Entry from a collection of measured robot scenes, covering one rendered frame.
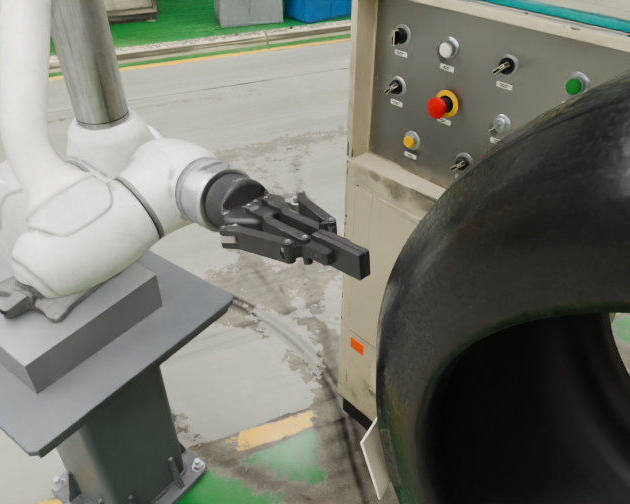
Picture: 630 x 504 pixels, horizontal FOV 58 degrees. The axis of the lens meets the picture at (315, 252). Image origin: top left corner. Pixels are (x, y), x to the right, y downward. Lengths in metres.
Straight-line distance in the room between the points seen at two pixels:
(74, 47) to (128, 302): 0.49
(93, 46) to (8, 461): 1.29
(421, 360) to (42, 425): 0.87
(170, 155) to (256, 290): 1.55
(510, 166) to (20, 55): 0.65
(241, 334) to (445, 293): 1.81
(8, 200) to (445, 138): 0.80
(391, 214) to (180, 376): 1.06
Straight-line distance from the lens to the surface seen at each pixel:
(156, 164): 0.78
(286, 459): 1.78
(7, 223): 1.12
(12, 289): 1.28
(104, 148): 1.17
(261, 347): 2.06
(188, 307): 1.28
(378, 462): 0.52
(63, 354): 1.18
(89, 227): 0.74
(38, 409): 1.17
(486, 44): 1.06
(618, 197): 0.26
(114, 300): 1.20
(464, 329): 0.33
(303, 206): 0.67
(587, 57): 0.98
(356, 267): 0.56
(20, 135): 0.79
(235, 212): 0.67
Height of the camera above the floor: 1.49
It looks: 37 degrees down
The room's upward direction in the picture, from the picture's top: straight up
